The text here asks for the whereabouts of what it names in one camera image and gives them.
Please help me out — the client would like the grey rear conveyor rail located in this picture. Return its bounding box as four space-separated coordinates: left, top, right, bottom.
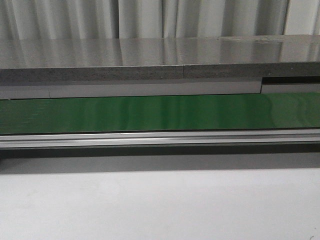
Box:
0 78 262 100

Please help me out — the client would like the white pleated curtain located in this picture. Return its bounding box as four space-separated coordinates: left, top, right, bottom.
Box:
0 0 320 40

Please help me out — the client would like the aluminium front conveyor rail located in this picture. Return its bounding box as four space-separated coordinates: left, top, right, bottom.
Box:
0 128 320 149

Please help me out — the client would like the grey rear guard segment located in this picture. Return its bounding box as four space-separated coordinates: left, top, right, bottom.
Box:
261 76 320 94

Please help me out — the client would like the green conveyor belt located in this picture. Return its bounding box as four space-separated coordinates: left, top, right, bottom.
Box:
0 92 320 135

